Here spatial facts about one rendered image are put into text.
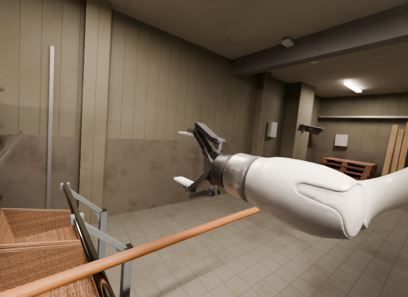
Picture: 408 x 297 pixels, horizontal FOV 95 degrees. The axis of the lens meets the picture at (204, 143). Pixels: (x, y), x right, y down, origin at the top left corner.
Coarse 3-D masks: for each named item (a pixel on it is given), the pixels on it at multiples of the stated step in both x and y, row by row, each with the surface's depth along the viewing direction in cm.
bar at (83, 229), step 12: (72, 192) 117; (72, 204) 87; (72, 216) 77; (84, 228) 69; (96, 228) 85; (84, 240) 63; (108, 240) 88; (84, 252) 58; (96, 252) 58; (96, 276) 49; (96, 288) 47; (108, 288) 45; (120, 288) 96
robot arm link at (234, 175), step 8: (232, 160) 37; (240, 160) 36; (248, 160) 34; (232, 168) 35; (240, 168) 34; (224, 176) 37; (232, 176) 35; (240, 176) 33; (224, 184) 37; (232, 184) 35; (240, 184) 33; (232, 192) 36; (240, 192) 34
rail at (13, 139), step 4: (20, 132) 129; (16, 136) 108; (8, 140) 90; (12, 140) 90; (4, 144) 79; (8, 144) 79; (12, 144) 88; (0, 148) 69; (4, 148) 69; (8, 148) 77; (0, 152) 62; (4, 152) 67; (0, 156) 60
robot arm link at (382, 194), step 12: (360, 180) 36; (372, 180) 34; (384, 180) 33; (396, 180) 31; (372, 192) 33; (384, 192) 32; (396, 192) 31; (372, 204) 33; (384, 204) 32; (396, 204) 32; (372, 216) 33
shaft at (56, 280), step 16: (256, 208) 95; (208, 224) 74; (224, 224) 79; (160, 240) 61; (176, 240) 63; (112, 256) 51; (128, 256) 53; (64, 272) 45; (80, 272) 46; (96, 272) 48; (16, 288) 39; (32, 288) 40; (48, 288) 42
